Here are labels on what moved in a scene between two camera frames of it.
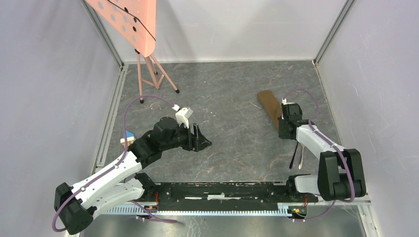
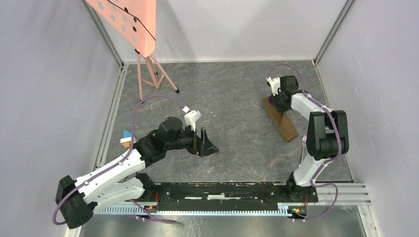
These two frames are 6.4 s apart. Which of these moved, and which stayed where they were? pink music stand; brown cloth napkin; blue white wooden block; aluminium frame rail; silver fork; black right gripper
Moved: black right gripper; brown cloth napkin
Stayed: pink music stand; blue white wooden block; silver fork; aluminium frame rail
